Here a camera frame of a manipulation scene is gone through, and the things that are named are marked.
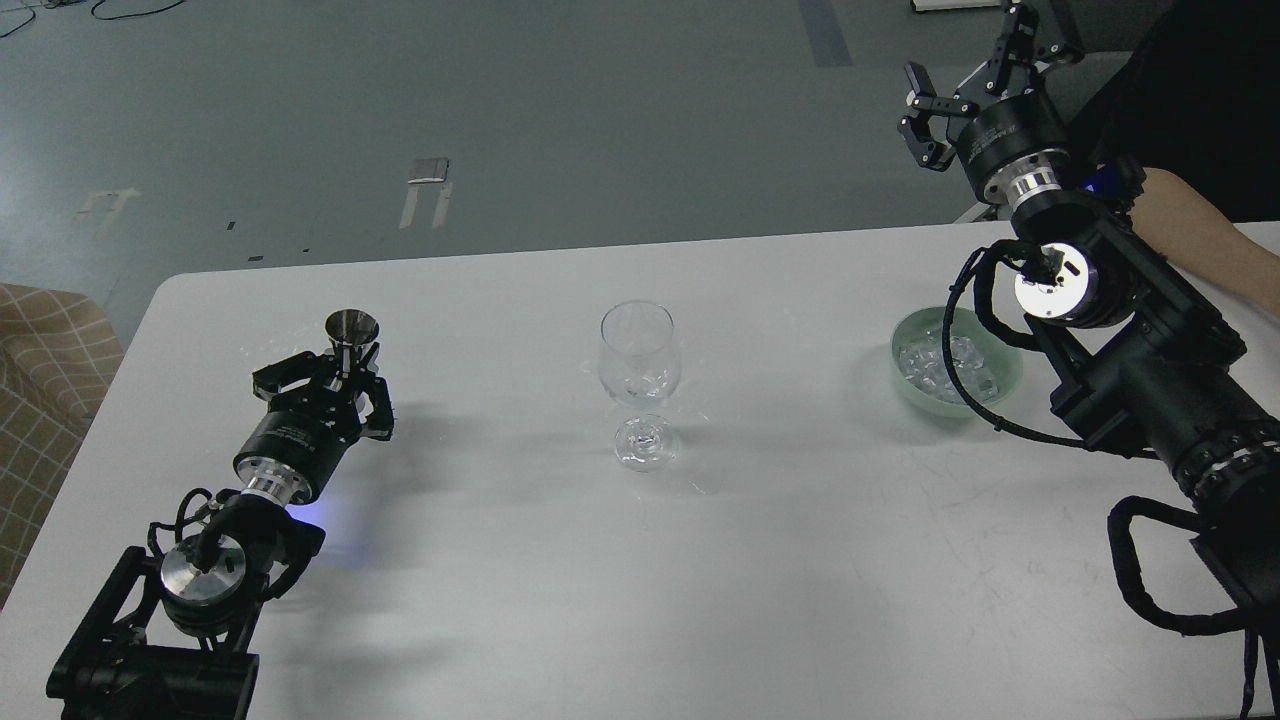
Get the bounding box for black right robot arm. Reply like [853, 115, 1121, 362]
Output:
[899, 1, 1277, 717]

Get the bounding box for beige checkered cushion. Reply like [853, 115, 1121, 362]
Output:
[1, 284, 124, 601]

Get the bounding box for clear wine glass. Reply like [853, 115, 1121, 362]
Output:
[596, 300, 682, 471]

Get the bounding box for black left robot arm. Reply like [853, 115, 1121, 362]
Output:
[46, 334, 394, 719]

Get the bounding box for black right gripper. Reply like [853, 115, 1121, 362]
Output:
[899, 1, 1085, 206]

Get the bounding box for steel cocktail jigger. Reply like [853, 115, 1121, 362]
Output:
[324, 309, 380, 380]

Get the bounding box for green bowl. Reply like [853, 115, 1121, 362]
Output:
[888, 306, 1024, 419]

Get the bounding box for person in black shirt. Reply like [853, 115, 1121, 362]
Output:
[1069, 1, 1279, 223]

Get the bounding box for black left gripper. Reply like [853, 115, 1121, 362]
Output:
[233, 343, 396, 505]

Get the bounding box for person forearm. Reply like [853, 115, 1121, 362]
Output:
[1130, 168, 1279, 320]

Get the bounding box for clear ice cubes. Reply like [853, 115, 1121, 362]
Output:
[896, 322, 1005, 406]

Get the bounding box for grey office chair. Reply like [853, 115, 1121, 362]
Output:
[954, 197, 1015, 224]

